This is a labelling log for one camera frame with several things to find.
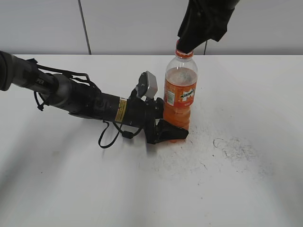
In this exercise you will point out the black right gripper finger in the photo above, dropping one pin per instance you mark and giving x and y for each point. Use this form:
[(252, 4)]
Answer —
[(189, 38)]

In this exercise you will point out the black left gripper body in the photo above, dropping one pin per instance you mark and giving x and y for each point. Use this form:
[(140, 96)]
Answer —
[(143, 115)]

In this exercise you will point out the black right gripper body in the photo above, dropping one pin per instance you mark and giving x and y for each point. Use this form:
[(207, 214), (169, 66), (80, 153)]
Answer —
[(210, 14)]

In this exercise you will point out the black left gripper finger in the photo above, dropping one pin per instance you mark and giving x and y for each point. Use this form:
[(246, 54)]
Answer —
[(165, 131)]

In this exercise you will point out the orange bottle cap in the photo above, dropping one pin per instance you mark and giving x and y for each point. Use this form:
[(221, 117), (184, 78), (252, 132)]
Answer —
[(183, 55)]

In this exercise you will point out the orange soda plastic bottle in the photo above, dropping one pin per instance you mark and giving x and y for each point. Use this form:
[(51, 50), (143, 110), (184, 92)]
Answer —
[(179, 91)]

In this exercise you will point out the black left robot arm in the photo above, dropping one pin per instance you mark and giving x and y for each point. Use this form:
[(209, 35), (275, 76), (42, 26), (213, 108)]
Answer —
[(79, 96)]

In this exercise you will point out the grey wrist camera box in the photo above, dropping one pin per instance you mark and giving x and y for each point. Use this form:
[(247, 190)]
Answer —
[(147, 85)]

